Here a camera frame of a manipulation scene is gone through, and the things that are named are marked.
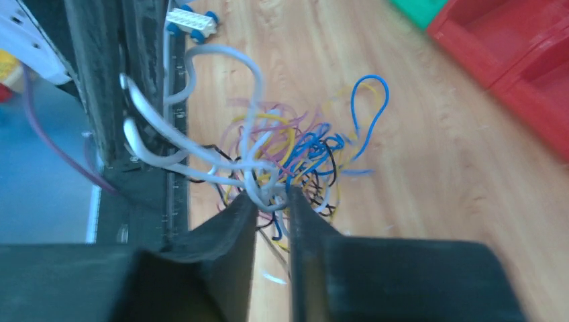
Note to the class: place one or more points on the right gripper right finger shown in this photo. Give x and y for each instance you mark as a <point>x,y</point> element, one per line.
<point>336,277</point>

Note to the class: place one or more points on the middle red plastic bin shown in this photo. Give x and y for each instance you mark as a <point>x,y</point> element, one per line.
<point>536,91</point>

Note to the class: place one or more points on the green plastic bin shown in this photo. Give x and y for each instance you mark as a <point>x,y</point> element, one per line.
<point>420,12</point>

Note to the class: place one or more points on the left red plastic bin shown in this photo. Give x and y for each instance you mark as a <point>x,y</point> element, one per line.
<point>487,38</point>

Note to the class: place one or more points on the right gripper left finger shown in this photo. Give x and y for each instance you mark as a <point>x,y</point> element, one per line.
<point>202,275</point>

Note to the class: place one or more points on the white blue toy car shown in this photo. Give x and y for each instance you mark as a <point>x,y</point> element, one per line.
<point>198,26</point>

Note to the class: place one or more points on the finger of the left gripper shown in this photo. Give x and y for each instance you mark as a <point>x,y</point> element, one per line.
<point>144,36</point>
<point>94,29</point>

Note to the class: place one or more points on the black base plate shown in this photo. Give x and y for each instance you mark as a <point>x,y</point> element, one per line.
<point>152,207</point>

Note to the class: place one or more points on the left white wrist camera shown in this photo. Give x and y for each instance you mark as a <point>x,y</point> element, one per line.
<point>21,37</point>

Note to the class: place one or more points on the red plastic bin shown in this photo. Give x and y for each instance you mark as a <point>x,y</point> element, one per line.
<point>487,38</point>
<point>536,91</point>

